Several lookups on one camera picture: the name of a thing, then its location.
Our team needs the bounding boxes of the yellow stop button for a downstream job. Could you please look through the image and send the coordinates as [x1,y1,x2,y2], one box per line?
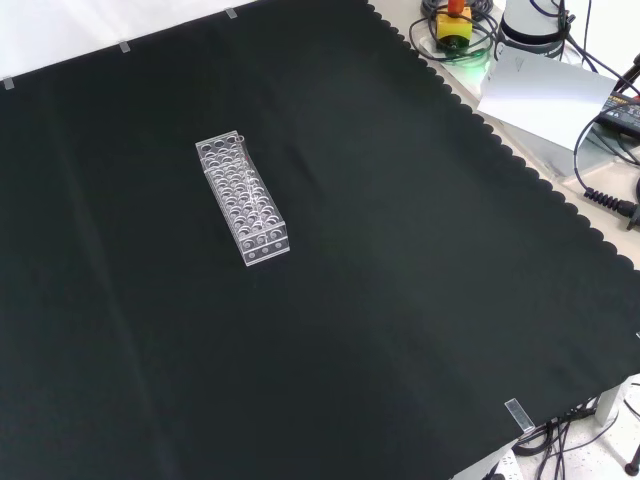
[435,0,474,52]

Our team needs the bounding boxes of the white power strip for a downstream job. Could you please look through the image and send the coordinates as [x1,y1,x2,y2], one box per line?
[477,447,522,480]

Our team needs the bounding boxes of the clear test tube rack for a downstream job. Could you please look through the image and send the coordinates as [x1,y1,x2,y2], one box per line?
[194,130,291,268]

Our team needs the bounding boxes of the black cable with ribbed plug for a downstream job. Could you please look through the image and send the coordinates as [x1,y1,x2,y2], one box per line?
[572,110,640,217]

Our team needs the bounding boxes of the pale board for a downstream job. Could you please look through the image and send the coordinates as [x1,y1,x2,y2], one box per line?
[476,46,622,152]

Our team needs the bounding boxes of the black power adapter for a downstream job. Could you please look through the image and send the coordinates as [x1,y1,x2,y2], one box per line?
[598,92,640,142]

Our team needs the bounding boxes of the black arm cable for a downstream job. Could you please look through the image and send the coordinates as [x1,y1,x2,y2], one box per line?
[552,0,640,104]

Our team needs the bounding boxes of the black tripod leg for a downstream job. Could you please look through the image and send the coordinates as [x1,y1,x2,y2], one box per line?
[615,48,640,99]

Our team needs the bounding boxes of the black tripod foot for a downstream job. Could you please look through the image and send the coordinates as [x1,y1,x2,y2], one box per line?
[623,434,640,476]

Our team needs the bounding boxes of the black floor cables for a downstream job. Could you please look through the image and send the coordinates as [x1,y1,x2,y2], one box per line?
[512,382,640,480]

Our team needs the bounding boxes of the clear glass test tube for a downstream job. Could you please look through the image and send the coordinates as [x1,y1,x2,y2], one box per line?
[233,133,266,211]

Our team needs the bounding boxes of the black bench cloth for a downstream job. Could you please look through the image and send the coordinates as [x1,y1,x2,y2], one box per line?
[0,0,640,480]

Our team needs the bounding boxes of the grey table leg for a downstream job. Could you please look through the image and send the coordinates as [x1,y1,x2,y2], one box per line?
[593,375,629,426]

